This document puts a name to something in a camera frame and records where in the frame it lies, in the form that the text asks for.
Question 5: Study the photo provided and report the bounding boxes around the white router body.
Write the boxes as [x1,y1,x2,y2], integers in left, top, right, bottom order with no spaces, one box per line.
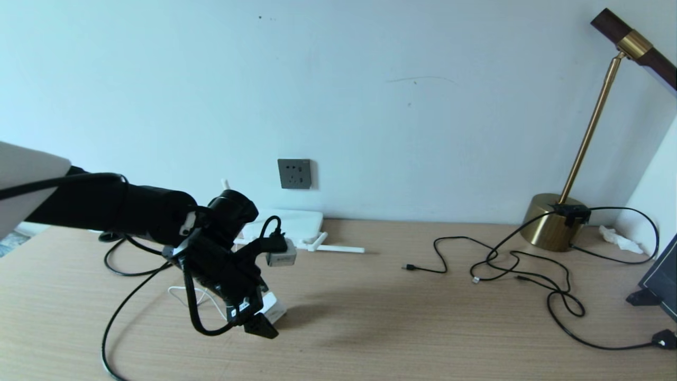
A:
[241,209,324,249]

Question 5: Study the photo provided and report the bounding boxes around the black cable clip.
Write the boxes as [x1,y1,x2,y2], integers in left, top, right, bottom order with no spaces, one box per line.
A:
[553,203,591,227]

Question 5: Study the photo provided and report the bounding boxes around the black cable silver tip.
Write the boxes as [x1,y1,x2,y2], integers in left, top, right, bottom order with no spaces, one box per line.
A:
[470,249,573,293]

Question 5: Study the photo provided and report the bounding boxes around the thick black cable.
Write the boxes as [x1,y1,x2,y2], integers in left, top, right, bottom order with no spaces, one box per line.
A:
[100,235,175,381]

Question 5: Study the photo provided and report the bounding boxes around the black looped cable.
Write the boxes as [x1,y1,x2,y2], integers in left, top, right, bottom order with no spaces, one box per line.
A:
[570,206,660,264]

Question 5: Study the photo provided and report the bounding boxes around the dark framed panel on stand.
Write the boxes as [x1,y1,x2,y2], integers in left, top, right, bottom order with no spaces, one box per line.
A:
[627,233,677,322]

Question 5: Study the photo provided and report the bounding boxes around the white power adapter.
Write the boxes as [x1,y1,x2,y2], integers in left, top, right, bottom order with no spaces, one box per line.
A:
[258,293,288,323]

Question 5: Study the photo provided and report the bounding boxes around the light grey wrist camera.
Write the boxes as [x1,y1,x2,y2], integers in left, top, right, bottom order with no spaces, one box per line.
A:
[264,238,297,267]

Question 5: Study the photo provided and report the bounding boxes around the brass desk lamp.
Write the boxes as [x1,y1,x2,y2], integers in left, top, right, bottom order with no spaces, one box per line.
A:
[521,8,677,252]

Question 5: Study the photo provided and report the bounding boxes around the grey wall socket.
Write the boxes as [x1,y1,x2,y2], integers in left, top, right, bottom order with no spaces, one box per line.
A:
[278,159,312,189]

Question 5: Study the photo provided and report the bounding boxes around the crumpled white tissue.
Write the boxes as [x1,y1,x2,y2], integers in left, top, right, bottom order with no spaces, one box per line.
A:
[599,225,644,253]

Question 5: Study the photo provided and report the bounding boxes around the black charging cables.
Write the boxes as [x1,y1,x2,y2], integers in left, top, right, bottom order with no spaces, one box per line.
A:
[546,288,677,351]

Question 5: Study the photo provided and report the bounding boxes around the thin white adapter cable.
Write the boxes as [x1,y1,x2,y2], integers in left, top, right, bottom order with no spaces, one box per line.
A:
[168,286,228,321]

